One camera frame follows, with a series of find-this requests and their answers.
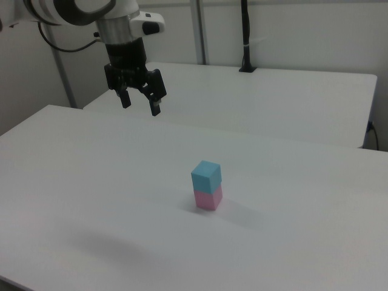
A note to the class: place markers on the grey wall frame post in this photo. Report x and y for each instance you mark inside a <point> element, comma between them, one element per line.
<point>201,30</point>

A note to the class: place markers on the blue cube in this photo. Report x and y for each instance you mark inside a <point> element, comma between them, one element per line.
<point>206,179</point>

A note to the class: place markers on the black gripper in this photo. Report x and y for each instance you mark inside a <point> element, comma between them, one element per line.
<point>127,63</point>

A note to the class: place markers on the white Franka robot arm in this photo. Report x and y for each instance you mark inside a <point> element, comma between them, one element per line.
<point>118,27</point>

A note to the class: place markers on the white side table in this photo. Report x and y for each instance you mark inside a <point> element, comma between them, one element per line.
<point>242,103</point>

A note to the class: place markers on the pink cube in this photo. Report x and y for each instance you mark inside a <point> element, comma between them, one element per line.
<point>207,200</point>

